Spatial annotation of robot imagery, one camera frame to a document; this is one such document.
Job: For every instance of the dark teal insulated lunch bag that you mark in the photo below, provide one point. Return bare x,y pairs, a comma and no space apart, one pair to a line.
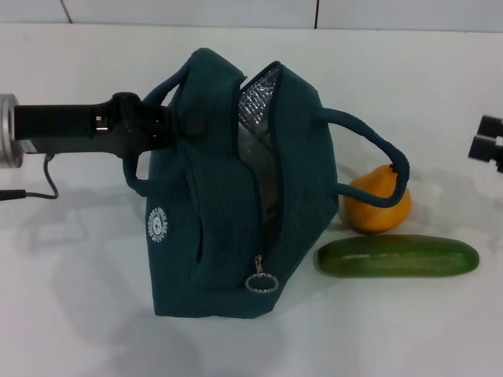
306,188

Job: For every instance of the green cucumber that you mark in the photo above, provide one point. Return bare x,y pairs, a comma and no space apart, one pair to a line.
397,255

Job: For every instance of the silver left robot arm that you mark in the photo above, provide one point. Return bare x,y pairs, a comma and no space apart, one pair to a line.
8,129

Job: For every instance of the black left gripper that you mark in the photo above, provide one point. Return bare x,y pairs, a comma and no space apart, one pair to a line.
59,125

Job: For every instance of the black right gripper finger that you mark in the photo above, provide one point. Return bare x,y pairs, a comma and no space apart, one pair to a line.
489,151
493,126

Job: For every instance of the orange pear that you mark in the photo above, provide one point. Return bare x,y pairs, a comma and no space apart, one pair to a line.
373,218

